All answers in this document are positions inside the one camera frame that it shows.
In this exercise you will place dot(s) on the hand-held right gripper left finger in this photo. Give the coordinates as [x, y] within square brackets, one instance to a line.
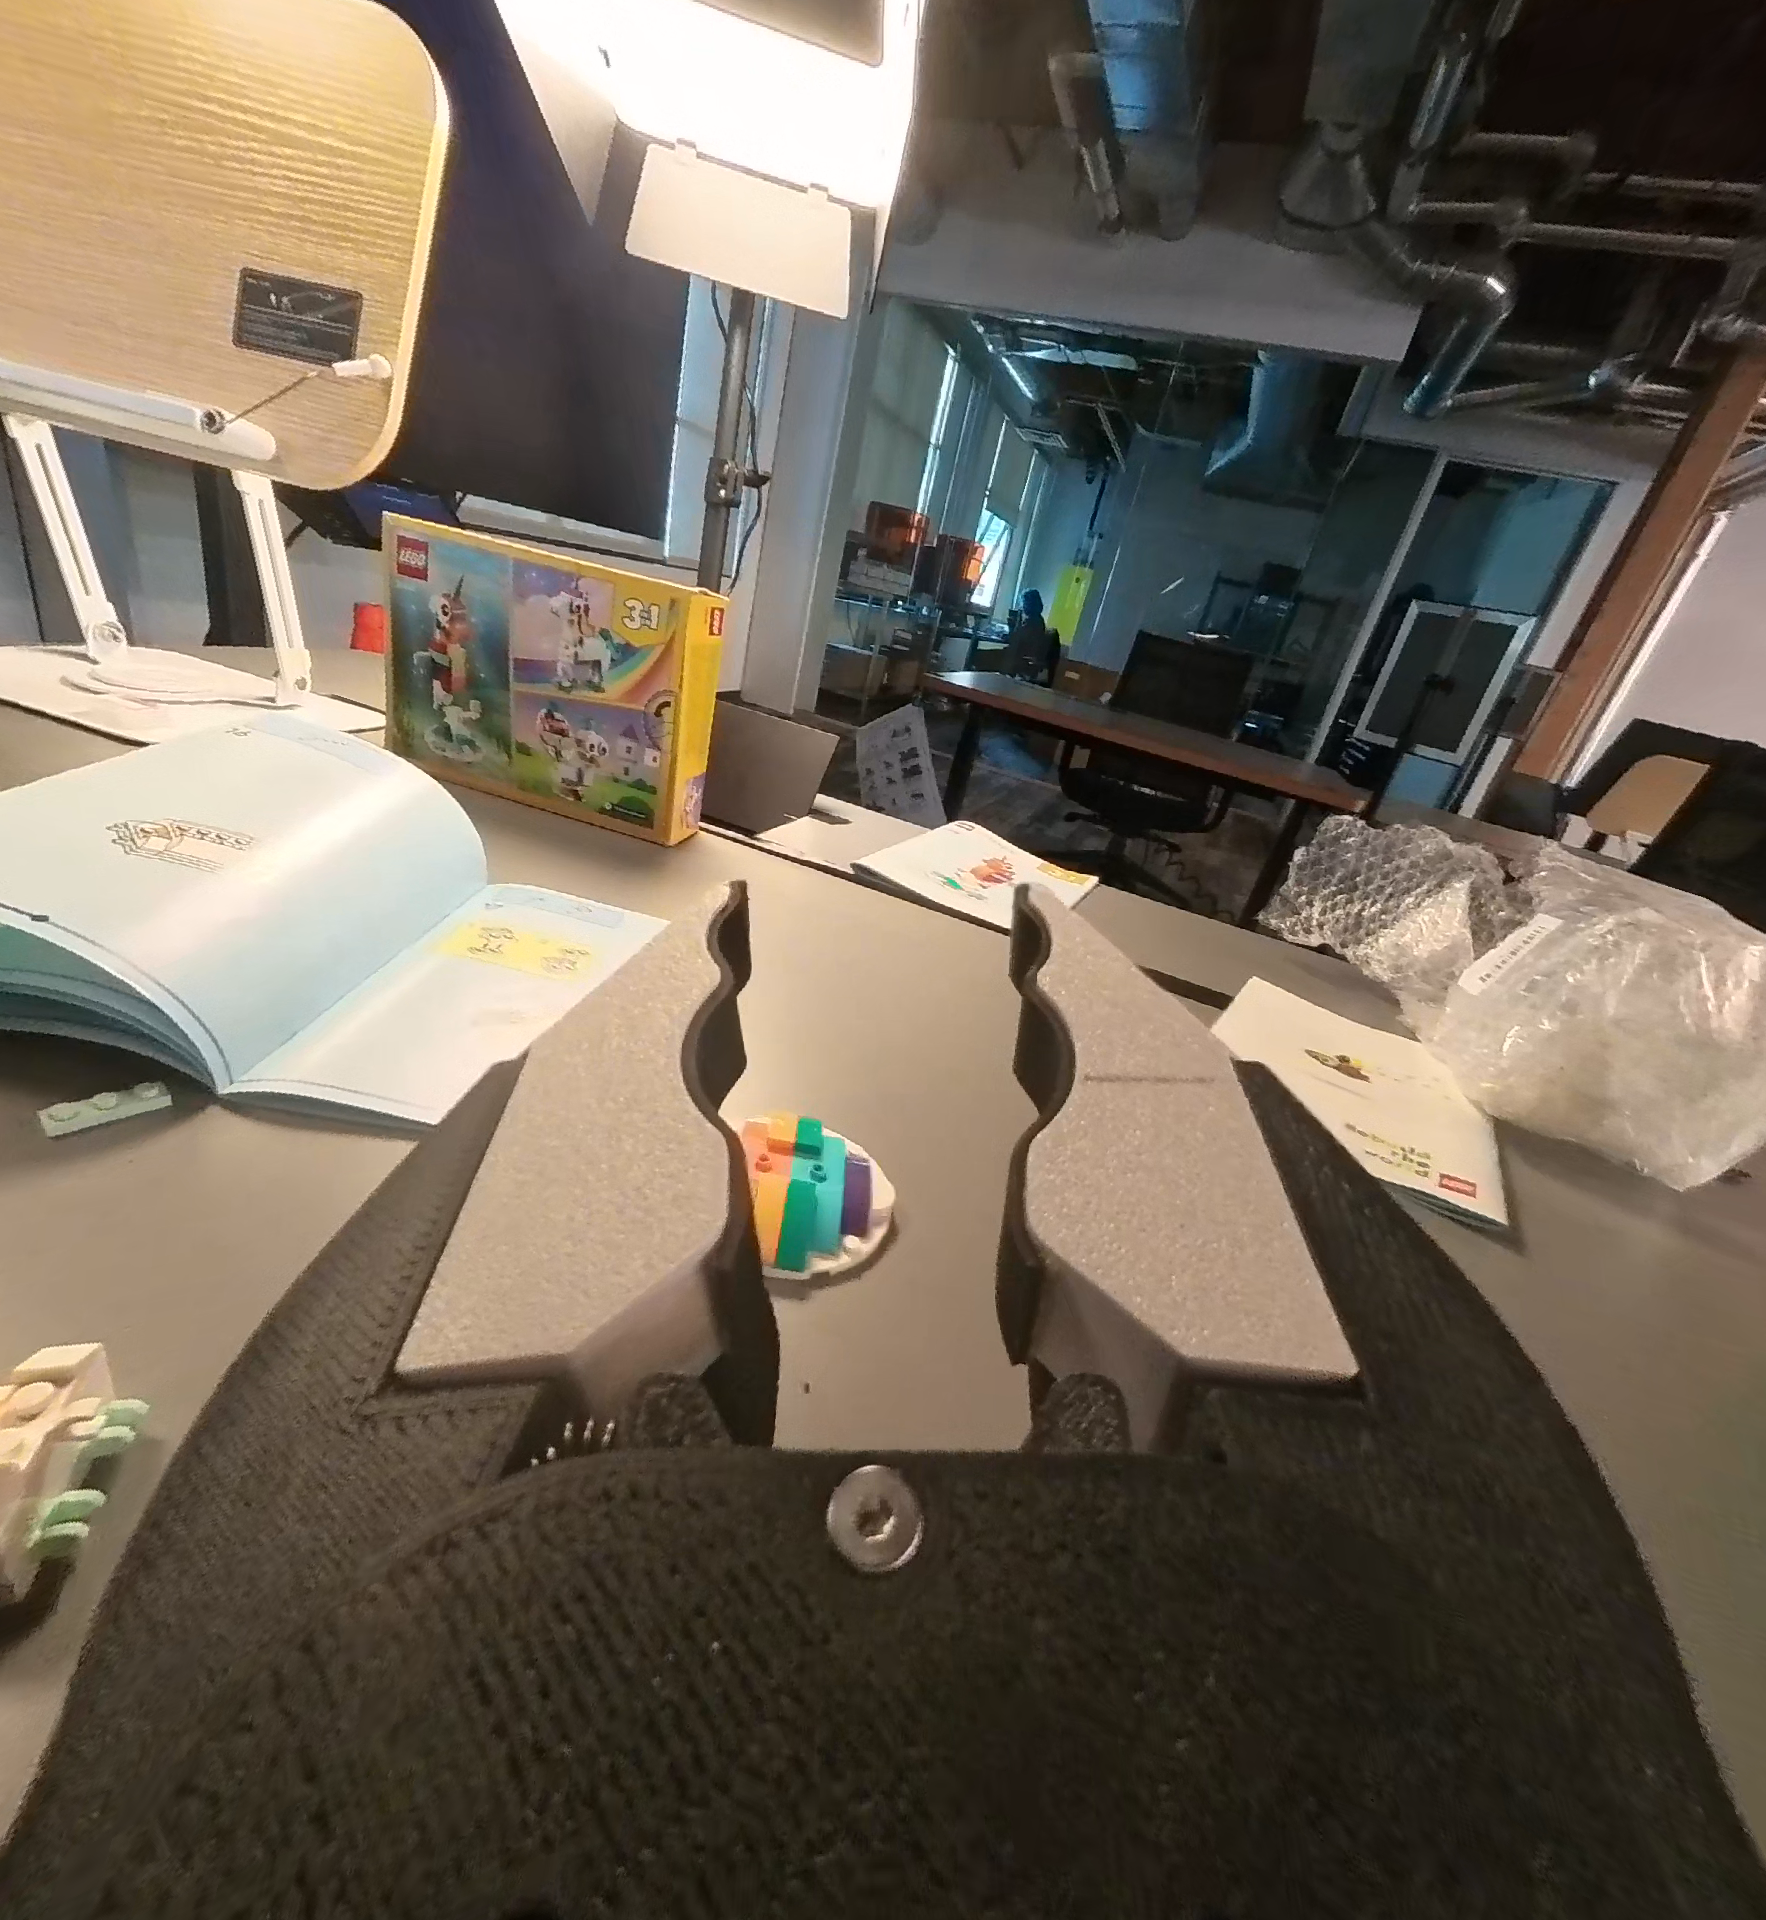
[582, 1171]

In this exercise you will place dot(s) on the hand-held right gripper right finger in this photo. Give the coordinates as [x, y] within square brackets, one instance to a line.
[1169, 1185]

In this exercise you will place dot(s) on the rainbow lego build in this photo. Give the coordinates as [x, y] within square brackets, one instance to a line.
[816, 1193]

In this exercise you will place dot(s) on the light green lego plate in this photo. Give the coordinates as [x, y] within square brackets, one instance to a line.
[102, 1111]

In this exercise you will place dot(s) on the yellow lego box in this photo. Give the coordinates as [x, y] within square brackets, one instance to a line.
[553, 676]

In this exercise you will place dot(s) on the leaflet with yellow figure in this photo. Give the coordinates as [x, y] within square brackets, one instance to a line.
[1364, 1111]

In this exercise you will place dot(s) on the bubble wrap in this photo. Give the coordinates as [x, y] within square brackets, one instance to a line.
[1394, 899]

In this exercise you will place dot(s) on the leaflet with orange figure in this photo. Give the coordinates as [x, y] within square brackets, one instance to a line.
[973, 868]

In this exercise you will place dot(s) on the open light blue instruction booklet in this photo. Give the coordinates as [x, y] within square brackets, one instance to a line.
[282, 885]

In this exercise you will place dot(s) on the long wooden table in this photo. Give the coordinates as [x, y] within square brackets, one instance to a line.
[1244, 758]

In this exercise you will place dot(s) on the black office chair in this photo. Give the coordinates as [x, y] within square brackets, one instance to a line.
[1169, 751]

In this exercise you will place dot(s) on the grey laptop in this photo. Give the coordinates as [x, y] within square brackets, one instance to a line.
[771, 766]

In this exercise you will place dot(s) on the clear plastic bag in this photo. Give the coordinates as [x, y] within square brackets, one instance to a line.
[1631, 1020]

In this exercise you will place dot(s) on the printed paper sheet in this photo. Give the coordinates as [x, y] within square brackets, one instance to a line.
[905, 766]

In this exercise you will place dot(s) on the red object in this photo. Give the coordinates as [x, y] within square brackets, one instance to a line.
[369, 627]

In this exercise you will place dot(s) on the tan chair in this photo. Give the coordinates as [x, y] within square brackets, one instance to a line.
[1648, 803]

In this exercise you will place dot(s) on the black light stand pole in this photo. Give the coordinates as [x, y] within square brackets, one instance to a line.
[728, 495]

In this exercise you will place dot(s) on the dark monitor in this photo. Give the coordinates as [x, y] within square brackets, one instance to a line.
[553, 330]

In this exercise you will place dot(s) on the white studio light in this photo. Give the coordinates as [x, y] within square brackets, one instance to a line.
[741, 151]

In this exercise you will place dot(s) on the metal ceiling ducts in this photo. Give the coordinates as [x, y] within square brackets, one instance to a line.
[1423, 180]

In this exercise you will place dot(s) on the wooden book stand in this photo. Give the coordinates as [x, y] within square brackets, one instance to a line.
[149, 196]

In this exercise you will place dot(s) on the wooden post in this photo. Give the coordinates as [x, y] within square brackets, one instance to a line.
[1662, 557]

